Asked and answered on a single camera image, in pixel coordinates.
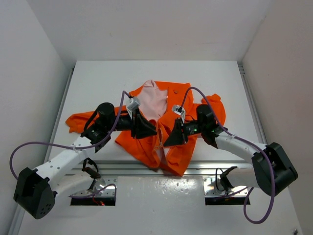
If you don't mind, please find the white front cover panel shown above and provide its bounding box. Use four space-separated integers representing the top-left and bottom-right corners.
19 177 302 235

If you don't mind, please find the orange zip-up jacket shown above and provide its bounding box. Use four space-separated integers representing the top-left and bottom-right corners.
65 79 226 177

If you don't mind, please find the right aluminium side rail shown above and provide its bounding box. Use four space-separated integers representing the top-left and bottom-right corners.
238 64 267 143

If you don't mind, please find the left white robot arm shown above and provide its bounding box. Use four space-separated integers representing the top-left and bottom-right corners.
13 102 157 219

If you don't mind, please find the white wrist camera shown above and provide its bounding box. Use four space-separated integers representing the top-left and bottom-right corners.
127 96 140 111
172 105 185 119

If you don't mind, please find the aluminium front rail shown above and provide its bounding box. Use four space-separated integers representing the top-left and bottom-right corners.
66 160 256 177

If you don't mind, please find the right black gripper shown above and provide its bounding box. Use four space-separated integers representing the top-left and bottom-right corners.
163 117 204 146

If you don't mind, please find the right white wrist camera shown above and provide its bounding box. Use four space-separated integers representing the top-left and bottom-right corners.
172 105 185 119

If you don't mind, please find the aluminium side rail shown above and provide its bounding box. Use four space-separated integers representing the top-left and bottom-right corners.
238 64 267 143
7 67 75 235

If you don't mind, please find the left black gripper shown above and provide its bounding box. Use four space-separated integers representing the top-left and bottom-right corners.
106 106 157 138

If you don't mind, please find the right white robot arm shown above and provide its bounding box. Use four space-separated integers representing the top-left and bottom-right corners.
164 105 298 196

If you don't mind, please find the left aluminium side rail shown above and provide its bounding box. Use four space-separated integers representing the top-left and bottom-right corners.
7 67 75 235

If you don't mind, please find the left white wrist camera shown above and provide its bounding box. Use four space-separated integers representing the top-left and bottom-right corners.
127 96 140 111

